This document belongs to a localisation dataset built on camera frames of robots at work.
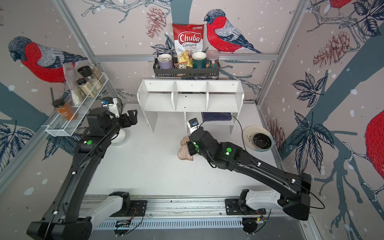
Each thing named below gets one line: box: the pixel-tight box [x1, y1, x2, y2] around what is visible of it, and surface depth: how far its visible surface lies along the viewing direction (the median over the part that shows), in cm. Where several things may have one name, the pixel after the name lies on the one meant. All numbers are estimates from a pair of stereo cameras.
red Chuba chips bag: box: [172, 23, 205, 58], surface depth 81 cm
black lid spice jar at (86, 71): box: [77, 65, 103, 91], surface depth 81 cm
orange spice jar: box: [52, 99, 78, 121], surface depth 68 cm
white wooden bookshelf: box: [137, 79, 245, 134], surface depth 89 cm
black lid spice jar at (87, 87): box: [76, 78, 97, 98], surface depth 79 cm
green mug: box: [192, 47, 209, 69], surface depth 85 cm
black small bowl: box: [253, 133, 272, 150], surface depth 95 cm
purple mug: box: [158, 59, 173, 69], surface depth 83 cm
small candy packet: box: [174, 61, 188, 69], surface depth 87 cm
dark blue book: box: [201, 112, 233, 122], surface depth 96 cm
